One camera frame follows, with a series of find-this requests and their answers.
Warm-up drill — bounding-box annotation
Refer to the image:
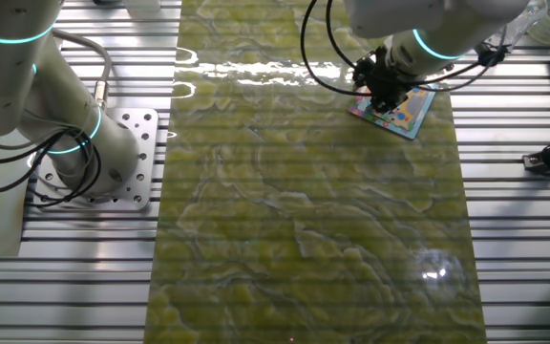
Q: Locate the colourful jigsaw puzzle piece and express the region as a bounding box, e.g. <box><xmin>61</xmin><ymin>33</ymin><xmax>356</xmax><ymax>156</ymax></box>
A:
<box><xmin>355</xmin><ymin>90</ymin><xmax>380</xmax><ymax>118</ymax></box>

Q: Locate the green marble pattern mat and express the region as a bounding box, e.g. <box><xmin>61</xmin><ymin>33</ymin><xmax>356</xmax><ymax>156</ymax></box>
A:
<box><xmin>143</xmin><ymin>0</ymin><xmax>489</xmax><ymax>344</ymax></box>

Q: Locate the black cable bundle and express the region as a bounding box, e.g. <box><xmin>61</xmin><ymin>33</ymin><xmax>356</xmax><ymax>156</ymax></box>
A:
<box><xmin>0</xmin><ymin>123</ymin><xmax>104</xmax><ymax>207</ymax></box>

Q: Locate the clear plastic cup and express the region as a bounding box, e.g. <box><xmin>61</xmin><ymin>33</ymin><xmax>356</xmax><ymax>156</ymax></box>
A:
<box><xmin>487</xmin><ymin>0</ymin><xmax>549</xmax><ymax>49</ymax></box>

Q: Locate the grey hose with metal connector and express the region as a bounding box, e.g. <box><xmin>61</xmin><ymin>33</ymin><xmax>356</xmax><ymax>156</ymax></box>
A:
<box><xmin>53</xmin><ymin>28</ymin><xmax>114</xmax><ymax>112</ymax></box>

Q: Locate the bus picture puzzle board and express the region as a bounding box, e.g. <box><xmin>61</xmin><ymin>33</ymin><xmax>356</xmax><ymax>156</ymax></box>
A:
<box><xmin>348</xmin><ymin>83</ymin><xmax>437</xmax><ymax>141</ymax></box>

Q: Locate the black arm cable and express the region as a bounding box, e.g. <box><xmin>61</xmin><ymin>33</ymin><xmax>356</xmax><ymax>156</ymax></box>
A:
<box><xmin>325</xmin><ymin>0</ymin><xmax>508</xmax><ymax>93</ymax></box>
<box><xmin>299</xmin><ymin>0</ymin><xmax>371</xmax><ymax>97</ymax></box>

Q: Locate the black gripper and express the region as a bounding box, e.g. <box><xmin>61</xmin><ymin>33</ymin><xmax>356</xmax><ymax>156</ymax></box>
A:
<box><xmin>351</xmin><ymin>46</ymin><xmax>417</xmax><ymax>116</ymax></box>

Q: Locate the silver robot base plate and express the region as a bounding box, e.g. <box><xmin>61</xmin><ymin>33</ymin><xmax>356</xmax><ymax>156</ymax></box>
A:
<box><xmin>31</xmin><ymin>107</ymin><xmax>160</xmax><ymax>213</ymax></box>

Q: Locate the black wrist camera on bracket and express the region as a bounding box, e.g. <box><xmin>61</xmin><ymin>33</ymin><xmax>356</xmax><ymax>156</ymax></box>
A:
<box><xmin>475</xmin><ymin>40</ymin><xmax>511</xmax><ymax>68</ymax></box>

